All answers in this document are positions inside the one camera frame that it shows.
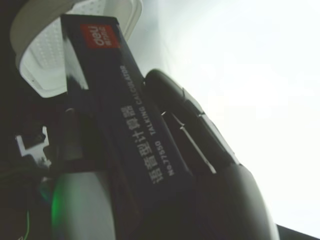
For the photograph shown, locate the blue and white calculator box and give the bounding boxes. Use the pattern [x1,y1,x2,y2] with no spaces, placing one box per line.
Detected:
[60,13,198,201]

